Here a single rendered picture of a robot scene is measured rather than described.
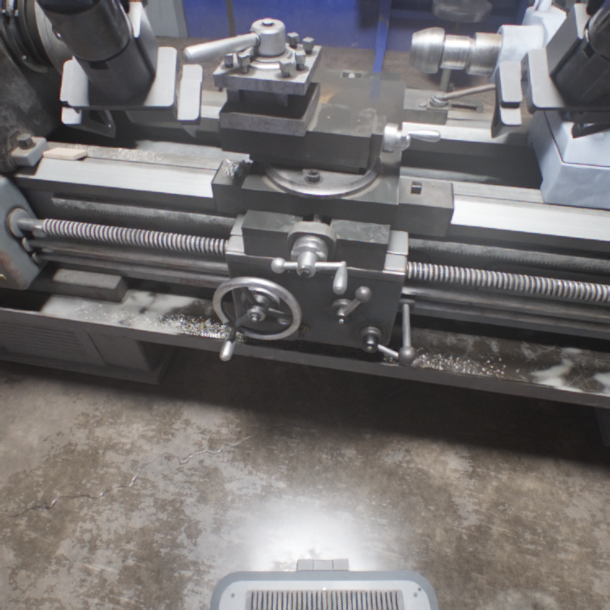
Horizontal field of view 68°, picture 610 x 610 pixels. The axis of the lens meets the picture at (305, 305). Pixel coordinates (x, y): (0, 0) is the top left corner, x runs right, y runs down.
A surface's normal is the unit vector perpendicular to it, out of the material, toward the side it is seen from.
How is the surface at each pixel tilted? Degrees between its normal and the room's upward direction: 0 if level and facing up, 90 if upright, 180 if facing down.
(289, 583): 0
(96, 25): 116
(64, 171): 36
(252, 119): 90
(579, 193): 90
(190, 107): 30
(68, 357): 90
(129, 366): 90
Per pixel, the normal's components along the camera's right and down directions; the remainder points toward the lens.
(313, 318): -0.17, 0.75
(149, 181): -0.10, -0.09
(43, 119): 0.99, 0.13
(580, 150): -0.14, 0.35
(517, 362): 0.00, -0.65
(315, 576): 0.00, -1.00
